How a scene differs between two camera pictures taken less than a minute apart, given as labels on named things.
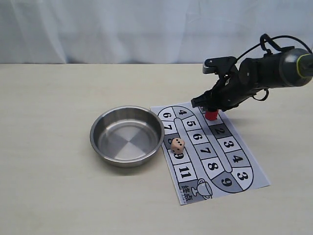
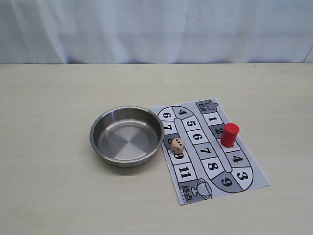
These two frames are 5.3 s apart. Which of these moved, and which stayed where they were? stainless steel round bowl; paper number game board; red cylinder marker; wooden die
Moved: red cylinder marker
Stayed: wooden die; stainless steel round bowl; paper number game board
